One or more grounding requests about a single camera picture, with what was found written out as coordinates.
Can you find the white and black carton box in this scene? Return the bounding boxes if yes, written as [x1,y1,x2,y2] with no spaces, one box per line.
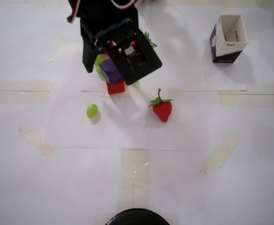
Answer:
[209,15,249,64]

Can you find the red strawberry with broad leaves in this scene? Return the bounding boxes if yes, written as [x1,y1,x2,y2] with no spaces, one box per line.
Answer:
[143,31,158,49]

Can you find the red wooden cube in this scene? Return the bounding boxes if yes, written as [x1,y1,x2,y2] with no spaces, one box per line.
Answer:
[106,81,125,95]

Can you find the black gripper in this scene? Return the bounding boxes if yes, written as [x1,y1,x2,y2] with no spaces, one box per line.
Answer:
[80,10,140,73]

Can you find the black round stand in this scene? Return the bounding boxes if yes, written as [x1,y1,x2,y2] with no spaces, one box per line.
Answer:
[106,208,170,225]

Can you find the black gripper camera mount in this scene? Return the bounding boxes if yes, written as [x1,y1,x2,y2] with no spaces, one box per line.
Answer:
[96,20,163,85]

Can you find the green plastic grape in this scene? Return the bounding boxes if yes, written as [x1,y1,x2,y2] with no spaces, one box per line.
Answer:
[94,54,106,68]
[86,104,99,119]
[97,69,107,82]

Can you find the purple wooden cube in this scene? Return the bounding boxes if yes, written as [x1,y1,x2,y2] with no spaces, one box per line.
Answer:
[99,58,125,85]

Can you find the red white black servo cable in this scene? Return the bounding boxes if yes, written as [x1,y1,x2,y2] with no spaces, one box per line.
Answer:
[66,0,82,24]
[110,0,139,10]

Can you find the red strawberry with long stem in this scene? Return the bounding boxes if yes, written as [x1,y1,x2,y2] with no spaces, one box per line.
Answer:
[148,88,175,123]

